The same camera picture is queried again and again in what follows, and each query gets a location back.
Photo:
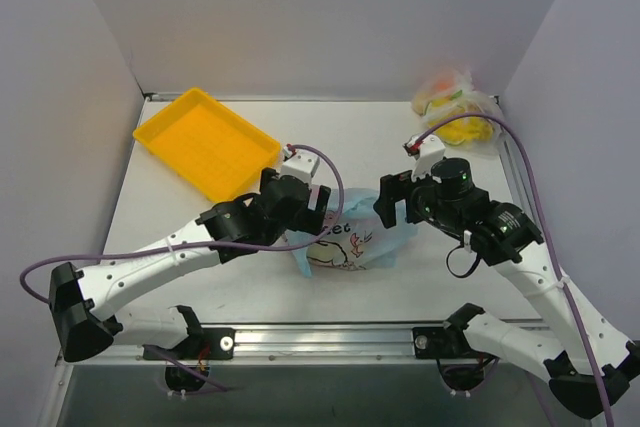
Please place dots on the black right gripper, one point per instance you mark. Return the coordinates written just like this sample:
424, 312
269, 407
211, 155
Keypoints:
388, 198

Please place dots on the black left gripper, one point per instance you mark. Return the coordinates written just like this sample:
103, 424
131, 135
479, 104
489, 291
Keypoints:
316, 208

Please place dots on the light blue printed plastic bag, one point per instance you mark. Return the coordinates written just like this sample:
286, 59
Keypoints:
357, 239

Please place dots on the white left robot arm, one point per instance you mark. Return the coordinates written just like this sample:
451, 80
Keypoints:
92, 306

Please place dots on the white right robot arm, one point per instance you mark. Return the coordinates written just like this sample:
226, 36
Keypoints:
586, 362

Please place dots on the clear bag of yellow fruit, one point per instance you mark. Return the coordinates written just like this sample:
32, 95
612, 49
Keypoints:
449, 93

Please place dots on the yellow plastic tray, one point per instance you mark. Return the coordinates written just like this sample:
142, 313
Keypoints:
217, 151

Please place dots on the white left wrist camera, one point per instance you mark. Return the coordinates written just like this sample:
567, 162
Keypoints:
299, 164

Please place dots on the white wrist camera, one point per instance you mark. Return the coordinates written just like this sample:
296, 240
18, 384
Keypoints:
426, 153
299, 164

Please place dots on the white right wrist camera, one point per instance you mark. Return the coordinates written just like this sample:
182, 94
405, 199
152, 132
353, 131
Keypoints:
426, 153

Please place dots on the aluminium front rail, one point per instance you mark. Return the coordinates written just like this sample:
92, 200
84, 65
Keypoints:
320, 342

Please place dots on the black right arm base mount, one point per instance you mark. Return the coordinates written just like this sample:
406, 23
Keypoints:
446, 341

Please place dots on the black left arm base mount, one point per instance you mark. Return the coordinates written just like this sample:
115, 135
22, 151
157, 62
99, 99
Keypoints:
210, 344

